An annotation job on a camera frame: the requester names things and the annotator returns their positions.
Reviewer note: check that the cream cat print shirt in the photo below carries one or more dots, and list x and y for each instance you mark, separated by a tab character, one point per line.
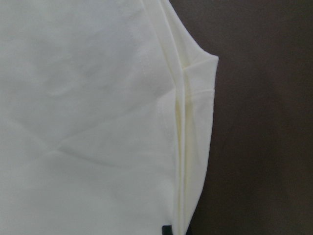
106	111

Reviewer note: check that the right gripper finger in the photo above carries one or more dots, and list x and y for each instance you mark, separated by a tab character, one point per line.
167	228

